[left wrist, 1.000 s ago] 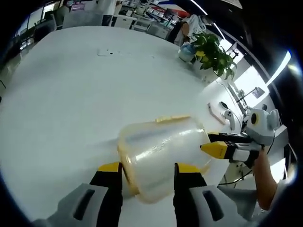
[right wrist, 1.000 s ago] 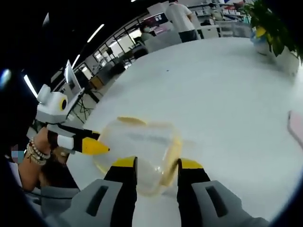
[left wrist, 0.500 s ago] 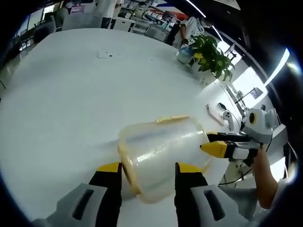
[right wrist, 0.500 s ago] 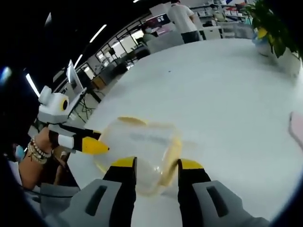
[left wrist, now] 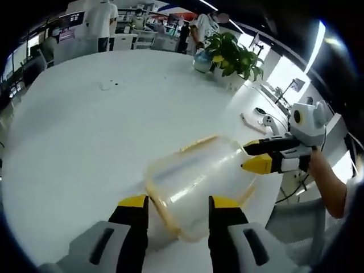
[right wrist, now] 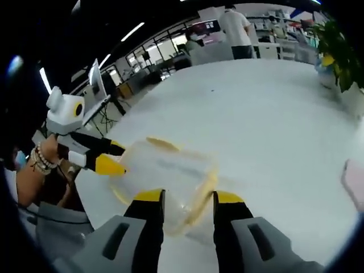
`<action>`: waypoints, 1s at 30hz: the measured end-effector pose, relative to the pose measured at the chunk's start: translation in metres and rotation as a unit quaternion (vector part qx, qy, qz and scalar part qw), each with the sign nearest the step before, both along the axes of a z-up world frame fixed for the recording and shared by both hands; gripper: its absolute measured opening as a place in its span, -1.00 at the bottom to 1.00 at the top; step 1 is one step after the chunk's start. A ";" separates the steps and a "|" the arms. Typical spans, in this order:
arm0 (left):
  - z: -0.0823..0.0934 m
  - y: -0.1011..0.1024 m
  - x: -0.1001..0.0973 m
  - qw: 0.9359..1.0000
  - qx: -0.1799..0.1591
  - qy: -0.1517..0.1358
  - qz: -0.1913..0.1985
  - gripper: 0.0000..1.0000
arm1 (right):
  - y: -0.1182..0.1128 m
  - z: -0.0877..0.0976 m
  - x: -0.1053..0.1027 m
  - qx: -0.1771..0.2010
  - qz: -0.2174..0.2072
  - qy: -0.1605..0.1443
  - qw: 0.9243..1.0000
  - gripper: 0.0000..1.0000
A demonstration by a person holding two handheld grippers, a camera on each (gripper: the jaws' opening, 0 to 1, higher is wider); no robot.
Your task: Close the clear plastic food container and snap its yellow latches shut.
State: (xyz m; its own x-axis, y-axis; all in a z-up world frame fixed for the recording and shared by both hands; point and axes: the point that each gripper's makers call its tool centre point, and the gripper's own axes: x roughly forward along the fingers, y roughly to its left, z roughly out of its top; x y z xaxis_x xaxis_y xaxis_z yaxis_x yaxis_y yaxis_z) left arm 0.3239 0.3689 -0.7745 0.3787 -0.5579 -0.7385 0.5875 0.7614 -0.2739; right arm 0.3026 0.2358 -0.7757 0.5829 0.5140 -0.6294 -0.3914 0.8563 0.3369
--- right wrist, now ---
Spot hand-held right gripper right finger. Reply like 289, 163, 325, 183
212, 190, 324, 273

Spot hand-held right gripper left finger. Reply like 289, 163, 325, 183
71, 189, 167, 273

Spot clear plastic container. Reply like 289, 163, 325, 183
113, 142, 218, 237

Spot clear lid with yellow buckles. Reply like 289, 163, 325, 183
109, 135, 220, 237

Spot person's left hand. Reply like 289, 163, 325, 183
38, 133, 63, 166

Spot large grey display screen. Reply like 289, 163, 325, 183
87, 58, 112, 102

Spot pink phone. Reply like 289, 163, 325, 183
340, 158, 364, 213

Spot dark computer monitor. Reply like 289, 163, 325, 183
193, 19, 222, 32

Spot green potted plant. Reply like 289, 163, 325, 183
312, 19, 364, 93

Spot beaded wrist bracelets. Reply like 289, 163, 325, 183
29, 142, 63, 175

